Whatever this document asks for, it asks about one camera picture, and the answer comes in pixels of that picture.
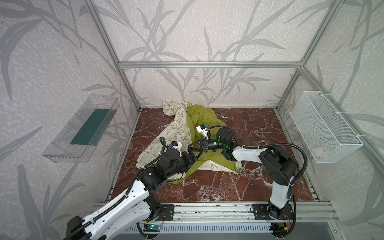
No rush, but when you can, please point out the white green printed jacket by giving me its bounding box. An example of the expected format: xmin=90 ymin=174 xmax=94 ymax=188
xmin=136 ymin=100 xmax=243 ymax=185

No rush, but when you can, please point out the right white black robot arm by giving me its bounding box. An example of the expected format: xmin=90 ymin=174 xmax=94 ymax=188
xmin=188 ymin=126 xmax=301 ymax=211

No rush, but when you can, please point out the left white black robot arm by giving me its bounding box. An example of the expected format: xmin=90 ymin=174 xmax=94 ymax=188
xmin=65 ymin=147 xmax=199 ymax=240

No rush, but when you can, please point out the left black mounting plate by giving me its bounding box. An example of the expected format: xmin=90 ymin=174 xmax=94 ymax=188
xmin=151 ymin=204 xmax=175 ymax=221

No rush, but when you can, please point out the black mounting plate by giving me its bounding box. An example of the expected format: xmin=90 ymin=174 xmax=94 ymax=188
xmin=151 ymin=204 xmax=175 ymax=221
xmin=250 ymin=204 xmax=295 ymax=221

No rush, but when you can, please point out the green circuit board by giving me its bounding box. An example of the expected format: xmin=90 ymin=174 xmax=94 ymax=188
xmin=143 ymin=222 xmax=163 ymax=232

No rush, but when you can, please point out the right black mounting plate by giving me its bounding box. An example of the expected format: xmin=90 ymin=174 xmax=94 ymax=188
xmin=250 ymin=204 xmax=295 ymax=221

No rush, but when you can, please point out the pink object in basket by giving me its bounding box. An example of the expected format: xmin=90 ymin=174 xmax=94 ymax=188
xmin=311 ymin=147 xmax=328 ymax=161

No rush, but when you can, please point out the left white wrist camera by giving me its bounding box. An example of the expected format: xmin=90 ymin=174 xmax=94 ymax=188
xmin=168 ymin=141 xmax=182 ymax=153

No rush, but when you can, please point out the right black corrugated cable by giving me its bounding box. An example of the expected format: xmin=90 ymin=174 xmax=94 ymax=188
xmin=206 ymin=125 xmax=309 ymax=238

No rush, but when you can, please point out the black corrugated cable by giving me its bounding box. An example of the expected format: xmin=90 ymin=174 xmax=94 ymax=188
xmin=206 ymin=125 xmax=309 ymax=238
xmin=62 ymin=136 xmax=169 ymax=240

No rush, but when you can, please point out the left black corrugated cable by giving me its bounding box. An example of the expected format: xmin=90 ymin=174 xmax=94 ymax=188
xmin=62 ymin=136 xmax=169 ymax=240

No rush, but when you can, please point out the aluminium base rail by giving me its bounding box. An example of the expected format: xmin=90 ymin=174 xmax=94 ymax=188
xmin=92 ymin=201 xmax=340 ymax=224

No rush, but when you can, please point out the clear plastic wall tray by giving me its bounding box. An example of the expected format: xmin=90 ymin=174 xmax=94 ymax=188
xmin=43 ymin=94 xmax=120 ymax=163

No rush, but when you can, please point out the aluminium frame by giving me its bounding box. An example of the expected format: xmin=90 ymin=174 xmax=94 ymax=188
xmin=83 ymin=0 xmax=384 ymax=229

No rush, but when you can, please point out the white wire mesh basket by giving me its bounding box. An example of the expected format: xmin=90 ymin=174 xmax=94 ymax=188
xmin=290 ymin=91 xmax=364 ymax=164

